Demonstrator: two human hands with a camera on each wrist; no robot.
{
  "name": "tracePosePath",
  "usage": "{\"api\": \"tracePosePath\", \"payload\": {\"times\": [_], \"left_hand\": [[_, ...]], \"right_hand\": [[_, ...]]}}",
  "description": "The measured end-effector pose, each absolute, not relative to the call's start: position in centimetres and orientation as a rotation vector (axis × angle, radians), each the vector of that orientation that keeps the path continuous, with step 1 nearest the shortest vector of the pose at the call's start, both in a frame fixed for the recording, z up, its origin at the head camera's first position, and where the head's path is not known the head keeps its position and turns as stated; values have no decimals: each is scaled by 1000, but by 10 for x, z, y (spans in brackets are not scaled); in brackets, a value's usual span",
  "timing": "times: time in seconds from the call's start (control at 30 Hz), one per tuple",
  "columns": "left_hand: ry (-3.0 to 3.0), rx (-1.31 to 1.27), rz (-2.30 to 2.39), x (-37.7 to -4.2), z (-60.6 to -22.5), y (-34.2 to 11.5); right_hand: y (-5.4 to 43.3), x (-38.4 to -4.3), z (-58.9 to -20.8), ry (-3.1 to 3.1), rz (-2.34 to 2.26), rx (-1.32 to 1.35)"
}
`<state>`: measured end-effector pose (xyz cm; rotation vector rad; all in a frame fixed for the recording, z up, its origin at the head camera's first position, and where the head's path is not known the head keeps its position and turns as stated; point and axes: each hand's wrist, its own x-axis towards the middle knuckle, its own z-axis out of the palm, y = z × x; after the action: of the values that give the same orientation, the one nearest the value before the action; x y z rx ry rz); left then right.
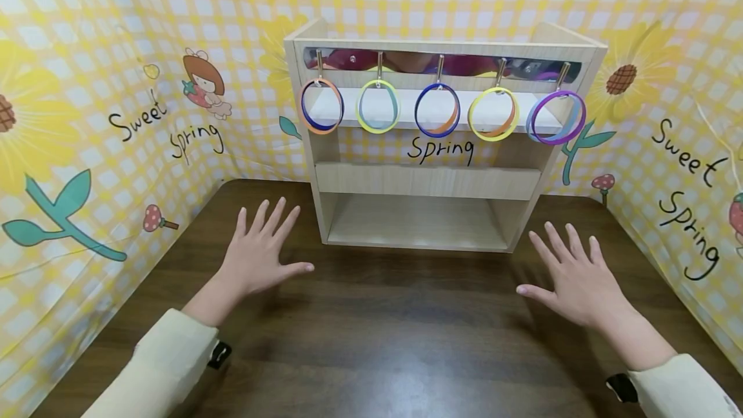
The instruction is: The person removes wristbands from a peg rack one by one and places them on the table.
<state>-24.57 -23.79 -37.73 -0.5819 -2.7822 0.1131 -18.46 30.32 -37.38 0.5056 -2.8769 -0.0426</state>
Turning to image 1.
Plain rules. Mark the person's left hand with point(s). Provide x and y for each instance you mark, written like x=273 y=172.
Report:
x=255 y=263

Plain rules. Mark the person's right hand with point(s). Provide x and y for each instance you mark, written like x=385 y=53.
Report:
x=583 y=289

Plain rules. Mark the person's right ring finger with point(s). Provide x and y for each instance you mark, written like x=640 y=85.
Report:
x=576 y=244

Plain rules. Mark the person's right little finger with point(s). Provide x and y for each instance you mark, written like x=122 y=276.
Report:
x=597 y=251

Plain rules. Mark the person's left little finger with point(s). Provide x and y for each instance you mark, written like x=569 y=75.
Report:
x=240 y=224

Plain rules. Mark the person's right thumb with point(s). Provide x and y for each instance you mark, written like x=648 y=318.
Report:
x=535 y=293

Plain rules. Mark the person's left thumb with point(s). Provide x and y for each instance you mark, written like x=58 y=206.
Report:
x=295 y=270

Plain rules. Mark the person's left middle finger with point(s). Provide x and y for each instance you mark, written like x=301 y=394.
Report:
x=273 y=219

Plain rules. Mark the person's right index finger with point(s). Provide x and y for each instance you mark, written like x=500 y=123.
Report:
x=543 y=253

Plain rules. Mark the person's left index finger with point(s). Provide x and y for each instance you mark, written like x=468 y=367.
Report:
x=287 y=228

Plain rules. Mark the person's left ring finger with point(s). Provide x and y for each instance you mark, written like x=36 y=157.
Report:
x=258 y=218

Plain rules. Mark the person's right middle finger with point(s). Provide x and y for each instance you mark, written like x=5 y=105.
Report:
x=557 y=244

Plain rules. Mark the person's right forearm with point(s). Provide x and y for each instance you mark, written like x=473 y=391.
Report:
x=667 y=366

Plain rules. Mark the person's left forearm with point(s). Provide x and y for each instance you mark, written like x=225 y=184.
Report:
x=174 y=360

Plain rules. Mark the black wrist band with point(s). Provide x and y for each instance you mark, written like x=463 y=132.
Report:
x=622 y=388
x=219 y=354

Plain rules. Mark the light wooden shelf rack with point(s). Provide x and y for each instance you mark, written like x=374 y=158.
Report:
x=426 y=180

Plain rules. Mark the metal hook rail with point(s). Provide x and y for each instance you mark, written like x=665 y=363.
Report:
x=406 y=62

